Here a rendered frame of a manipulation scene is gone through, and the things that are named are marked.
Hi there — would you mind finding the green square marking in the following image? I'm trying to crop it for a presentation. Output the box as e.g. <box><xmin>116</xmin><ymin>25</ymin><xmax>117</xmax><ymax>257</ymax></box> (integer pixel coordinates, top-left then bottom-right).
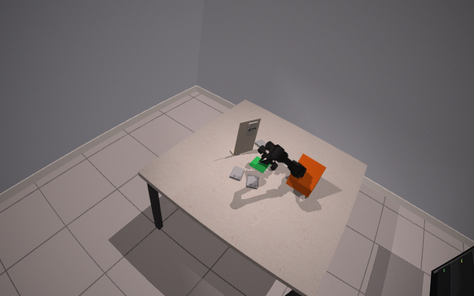
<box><xmin>249</xmin><ymin>156</ymin><xmax>271</xmax><ymax>173</ymax></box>

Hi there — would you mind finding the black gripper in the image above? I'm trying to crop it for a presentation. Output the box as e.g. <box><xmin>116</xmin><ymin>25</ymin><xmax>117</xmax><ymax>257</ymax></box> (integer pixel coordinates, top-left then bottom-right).
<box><xmin>257</xmin><ymin>145</ymin><xmax>278</xmax><ymax>171</ymax></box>

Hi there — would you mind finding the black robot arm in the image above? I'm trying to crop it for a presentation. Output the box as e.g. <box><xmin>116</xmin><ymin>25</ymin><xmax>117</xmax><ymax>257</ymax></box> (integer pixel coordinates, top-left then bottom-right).
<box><xmin>265</xmin><ymin>141</ymin><xmax>307</xmax><ymax>179</ymax></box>

